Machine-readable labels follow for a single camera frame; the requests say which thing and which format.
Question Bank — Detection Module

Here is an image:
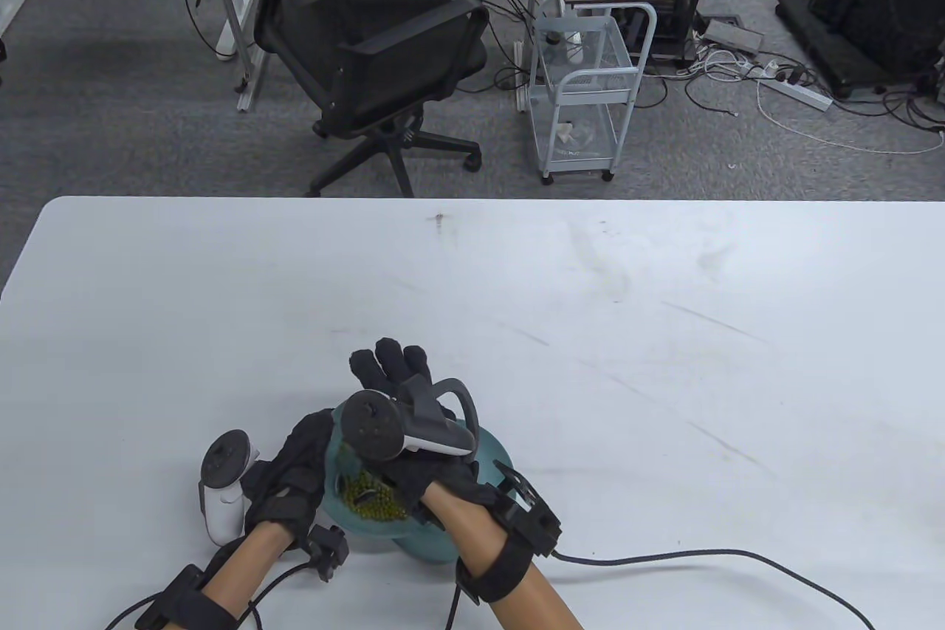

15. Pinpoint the person's right hand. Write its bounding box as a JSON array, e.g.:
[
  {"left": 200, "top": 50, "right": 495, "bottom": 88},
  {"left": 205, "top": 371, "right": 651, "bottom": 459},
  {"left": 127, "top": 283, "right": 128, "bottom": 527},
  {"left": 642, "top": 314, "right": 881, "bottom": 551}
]
[{"left": 343, "top": 339, "right": 510, "bottom": 513}]

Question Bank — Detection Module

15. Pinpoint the person's left hand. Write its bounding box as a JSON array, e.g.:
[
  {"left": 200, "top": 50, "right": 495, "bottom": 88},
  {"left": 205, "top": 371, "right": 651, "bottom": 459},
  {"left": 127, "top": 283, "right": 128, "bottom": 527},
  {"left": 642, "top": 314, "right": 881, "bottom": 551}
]
[{"left": 241, "top": 410, "right": 337, "bottom": 549}]

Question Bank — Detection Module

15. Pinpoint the grey white hand controller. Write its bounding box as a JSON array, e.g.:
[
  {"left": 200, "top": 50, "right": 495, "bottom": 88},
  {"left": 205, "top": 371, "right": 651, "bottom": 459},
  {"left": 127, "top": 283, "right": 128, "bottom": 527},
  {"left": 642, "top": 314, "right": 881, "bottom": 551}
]
[
  {"left": 341, "top": 379, "right": 479, "bottom": 462},
  {"left": 197, "top": 429, "right": 261, "bottom": 546}
]

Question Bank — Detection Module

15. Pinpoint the teal round plate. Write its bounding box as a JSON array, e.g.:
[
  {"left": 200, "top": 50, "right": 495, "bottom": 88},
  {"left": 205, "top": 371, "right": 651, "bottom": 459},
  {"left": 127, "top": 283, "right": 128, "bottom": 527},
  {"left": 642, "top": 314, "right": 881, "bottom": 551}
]
[
  {"left": 391, "top": 427, "right": 518, "bottom": 564},
  {"left": 317, "top": 401, "right": 444, "bottom": 538}
]

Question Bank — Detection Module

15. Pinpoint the black caged forearm device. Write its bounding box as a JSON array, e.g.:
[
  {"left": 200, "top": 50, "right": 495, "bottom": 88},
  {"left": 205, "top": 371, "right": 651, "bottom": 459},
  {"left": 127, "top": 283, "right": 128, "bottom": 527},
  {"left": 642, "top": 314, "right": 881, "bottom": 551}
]
[{"left": 491, "top": 462, "right": 563, "bottom": 558}]

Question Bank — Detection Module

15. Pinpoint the person's left forearm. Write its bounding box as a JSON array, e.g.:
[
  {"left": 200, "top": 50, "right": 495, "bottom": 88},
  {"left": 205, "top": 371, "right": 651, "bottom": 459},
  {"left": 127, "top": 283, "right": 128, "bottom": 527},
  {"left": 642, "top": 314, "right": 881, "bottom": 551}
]
[{"left": 199, "top": 523, "right": 292, "bottom": 616}]

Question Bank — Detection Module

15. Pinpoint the person's right forearm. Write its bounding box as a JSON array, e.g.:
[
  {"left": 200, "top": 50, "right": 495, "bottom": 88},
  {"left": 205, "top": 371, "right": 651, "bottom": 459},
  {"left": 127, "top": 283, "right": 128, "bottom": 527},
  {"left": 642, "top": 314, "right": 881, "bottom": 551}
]
[{"left": 425, "top": 482, "right": 584, "bottom": 630}]

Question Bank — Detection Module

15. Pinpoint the black elastic forearm band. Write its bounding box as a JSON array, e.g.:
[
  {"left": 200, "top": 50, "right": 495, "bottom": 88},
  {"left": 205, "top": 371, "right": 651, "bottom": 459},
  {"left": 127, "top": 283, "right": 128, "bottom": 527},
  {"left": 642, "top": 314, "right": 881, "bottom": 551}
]
[{"left": 456, "top": 533, "right": 534, "bottom": 606}]

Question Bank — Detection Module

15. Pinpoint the pile of green mung beans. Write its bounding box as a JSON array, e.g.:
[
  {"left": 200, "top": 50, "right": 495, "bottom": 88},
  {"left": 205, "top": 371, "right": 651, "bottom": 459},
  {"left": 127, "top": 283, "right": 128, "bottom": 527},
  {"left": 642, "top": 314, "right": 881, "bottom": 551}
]
[{"left": 336, "top": 471, "right": 407, "bottom": 524}]

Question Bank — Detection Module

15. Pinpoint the black office chair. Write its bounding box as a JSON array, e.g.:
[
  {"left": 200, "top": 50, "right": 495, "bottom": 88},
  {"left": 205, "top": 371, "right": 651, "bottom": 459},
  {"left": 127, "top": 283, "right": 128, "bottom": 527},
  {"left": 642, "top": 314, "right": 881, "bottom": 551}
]
[{"left": 238, "top": 0, "right": 489, "bottom": 198}]

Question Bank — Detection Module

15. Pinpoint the aluminium profile bar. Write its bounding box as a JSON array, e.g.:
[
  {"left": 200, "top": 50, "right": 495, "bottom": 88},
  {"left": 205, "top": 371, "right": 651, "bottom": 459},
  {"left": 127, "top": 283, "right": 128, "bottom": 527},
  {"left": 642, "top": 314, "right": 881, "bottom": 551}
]
[{"left": 235, "top": 47, "right": 268, "bottom": 114}]

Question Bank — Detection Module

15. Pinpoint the grey power adapter box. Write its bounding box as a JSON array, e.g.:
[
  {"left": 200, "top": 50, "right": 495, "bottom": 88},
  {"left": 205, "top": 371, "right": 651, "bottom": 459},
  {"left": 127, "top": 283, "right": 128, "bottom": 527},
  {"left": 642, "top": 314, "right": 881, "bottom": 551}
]
[{"left": 703, "top": 18, "right": 765, "bottom": 55}]

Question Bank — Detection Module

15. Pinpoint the white power strip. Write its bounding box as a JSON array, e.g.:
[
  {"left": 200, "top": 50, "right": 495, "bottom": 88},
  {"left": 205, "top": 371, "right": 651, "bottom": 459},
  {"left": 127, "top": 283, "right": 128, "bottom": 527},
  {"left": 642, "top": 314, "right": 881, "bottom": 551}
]
[{"left": 753, "top": 60, "right": 835, "bottom": 112}]

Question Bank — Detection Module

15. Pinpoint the white desk foot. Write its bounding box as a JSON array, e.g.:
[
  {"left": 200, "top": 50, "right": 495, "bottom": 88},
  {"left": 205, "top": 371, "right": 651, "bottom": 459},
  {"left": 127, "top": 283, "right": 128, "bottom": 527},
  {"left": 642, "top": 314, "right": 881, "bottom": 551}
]
[{"left": 0, "top": 0, "right": 38, "bottom": 40}]

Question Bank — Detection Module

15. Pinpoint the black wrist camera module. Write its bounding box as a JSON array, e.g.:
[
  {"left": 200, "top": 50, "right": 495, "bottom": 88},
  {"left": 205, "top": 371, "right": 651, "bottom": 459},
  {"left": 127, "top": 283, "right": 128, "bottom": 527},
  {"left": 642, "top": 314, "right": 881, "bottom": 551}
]
[{"left": 306, "top": 524, "right": 350, "bottom": 581}]

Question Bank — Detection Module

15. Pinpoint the black forearm strap box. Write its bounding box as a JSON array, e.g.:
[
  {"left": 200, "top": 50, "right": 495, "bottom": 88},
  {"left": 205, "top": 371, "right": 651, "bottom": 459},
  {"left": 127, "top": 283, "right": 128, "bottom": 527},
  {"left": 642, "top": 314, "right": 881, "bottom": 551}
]
[{"left": 133, "top": 564, "right": 241, "bottom": 630}]

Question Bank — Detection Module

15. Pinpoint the thick black braided cable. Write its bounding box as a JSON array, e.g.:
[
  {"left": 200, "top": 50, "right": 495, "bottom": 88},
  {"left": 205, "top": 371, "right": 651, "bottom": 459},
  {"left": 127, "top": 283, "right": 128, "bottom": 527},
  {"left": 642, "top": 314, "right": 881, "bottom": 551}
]
[{"left": 550, "top": 547, "right": 879, "bottom": 630}]

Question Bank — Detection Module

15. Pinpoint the white rolling wire cart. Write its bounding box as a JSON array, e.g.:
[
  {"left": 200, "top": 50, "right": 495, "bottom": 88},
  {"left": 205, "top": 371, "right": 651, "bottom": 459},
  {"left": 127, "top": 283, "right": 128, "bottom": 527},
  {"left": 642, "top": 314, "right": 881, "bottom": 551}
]
[{"left": 526, "top": 0, "right": 658, "bottom": 185}]

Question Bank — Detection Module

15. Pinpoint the white floor cable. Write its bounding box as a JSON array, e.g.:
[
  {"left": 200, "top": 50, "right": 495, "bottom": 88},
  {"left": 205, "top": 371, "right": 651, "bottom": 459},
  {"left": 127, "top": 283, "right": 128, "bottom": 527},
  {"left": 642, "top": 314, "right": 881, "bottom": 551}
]
[{"left": 755, "top": 80, "right": 945, "bottom": 156}]

